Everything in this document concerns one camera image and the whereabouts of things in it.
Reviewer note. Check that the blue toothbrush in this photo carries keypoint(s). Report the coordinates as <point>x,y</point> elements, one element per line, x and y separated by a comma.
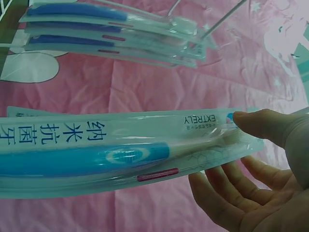
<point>79,14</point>
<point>77,29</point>
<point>101,154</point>
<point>72,42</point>

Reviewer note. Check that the person's right hand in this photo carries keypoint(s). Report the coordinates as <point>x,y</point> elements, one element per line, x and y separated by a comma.
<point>285,169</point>

